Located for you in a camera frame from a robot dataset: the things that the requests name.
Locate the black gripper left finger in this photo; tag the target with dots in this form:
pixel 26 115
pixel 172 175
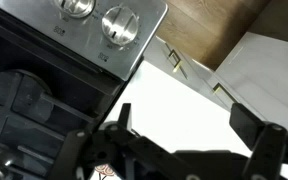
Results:
pixel 77 150

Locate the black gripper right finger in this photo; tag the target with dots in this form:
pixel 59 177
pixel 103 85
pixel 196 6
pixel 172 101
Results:
pixel 267 143

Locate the round cork coaster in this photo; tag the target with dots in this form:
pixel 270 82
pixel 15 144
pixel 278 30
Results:
pixel 104 170

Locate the white kitchen cabinet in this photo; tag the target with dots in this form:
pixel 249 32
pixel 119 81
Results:
pixel 260 76

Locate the round black burner cap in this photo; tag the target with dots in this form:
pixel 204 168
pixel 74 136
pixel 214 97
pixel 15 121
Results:
pixel 27 100

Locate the black cast iron grate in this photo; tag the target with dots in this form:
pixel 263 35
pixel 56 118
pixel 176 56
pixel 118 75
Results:
pixel 6 111

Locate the black gas stove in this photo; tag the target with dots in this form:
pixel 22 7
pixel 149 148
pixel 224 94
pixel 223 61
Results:
pixel 84 36

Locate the silver stove knob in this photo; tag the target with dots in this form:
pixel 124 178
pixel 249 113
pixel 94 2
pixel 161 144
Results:
pixel 120 26
pixel 75 6

